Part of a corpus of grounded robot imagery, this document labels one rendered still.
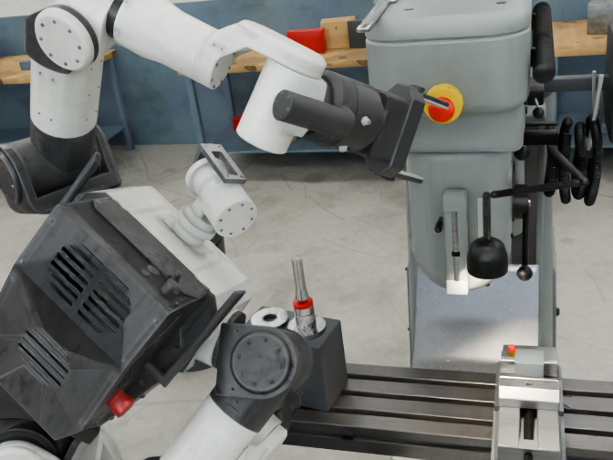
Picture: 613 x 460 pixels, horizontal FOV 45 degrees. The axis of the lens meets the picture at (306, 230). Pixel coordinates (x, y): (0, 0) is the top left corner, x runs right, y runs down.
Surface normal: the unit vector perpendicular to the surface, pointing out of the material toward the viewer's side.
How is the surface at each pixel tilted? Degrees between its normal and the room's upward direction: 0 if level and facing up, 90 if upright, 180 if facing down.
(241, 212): 111
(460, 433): 0
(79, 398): 81
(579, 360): 0
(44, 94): 102
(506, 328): 46
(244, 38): 76
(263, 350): 53
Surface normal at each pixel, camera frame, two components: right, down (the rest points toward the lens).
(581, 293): -0.12, -0.88
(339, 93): -0.09, -0.26
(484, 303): -0.29, 0.01
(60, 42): -0.40, 0.63
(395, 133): 0.56, 0.31
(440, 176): -0.26, 0.47
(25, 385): -0.43, 0.31
